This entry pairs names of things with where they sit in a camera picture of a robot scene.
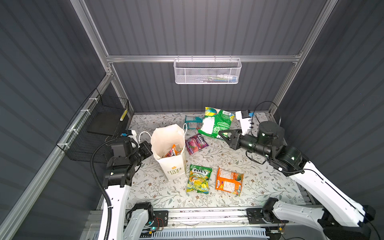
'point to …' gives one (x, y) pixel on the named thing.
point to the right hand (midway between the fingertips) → (220, 134)
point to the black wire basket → (105, 119)
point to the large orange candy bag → (229, 181)
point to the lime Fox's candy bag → (199, 179)
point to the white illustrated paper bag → (168, 144)
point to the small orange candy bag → (173, 152)
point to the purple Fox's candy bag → (195, 143)
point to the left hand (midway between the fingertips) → (151, 144)
